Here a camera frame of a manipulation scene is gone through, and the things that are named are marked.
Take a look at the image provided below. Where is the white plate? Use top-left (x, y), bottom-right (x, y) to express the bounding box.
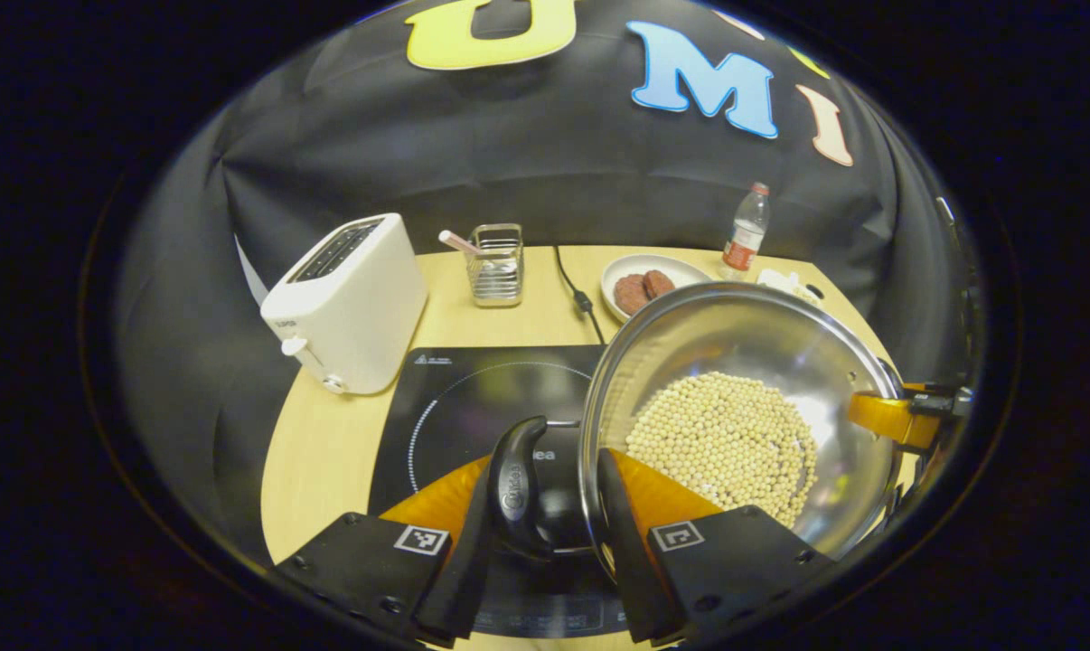
top-left (601, 254), bottom-right (713, 324)

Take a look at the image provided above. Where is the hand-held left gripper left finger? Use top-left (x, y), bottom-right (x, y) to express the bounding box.
top-left (274, 452), bottom-right (510, 647)

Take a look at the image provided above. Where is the steel pot with black handle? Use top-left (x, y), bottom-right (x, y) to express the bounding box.
top-left (488, 280), bottom-right (907, 589)

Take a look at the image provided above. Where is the black induction cooktop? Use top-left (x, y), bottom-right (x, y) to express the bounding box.
top-left (367, 344), bottom-right (632, 638)

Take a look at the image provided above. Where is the small white snack dish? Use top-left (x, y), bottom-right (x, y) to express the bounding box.
top-left (757, 269), bottom-right (822, 304)

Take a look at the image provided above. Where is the black power cable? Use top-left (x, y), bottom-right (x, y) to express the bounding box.
top-left (554, 246), bottom-right (606, 346)

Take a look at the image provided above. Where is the pile of soybeans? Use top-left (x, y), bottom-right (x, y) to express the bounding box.
top-left (625, 371), bottom-right (819, 530)

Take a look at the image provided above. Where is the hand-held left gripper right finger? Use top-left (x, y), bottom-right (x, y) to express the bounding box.
top-left (597, 448), bottom-right (840, 645)

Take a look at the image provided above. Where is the wire mesh utensil holder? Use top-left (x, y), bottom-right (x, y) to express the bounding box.
top-left (466, 223), bottom-right (525, 308)

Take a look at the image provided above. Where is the black backdrop cloth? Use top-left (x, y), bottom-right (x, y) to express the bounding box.
top-left (116, 0), bottom-right (971, 561)

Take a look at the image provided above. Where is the clear bottle with red label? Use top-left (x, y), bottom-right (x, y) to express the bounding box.
top-left (719, 182), bottom-right (771, 281)

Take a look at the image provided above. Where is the white toaster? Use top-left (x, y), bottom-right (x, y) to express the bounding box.
top-left (260, 213), bottom-right (428, 396)

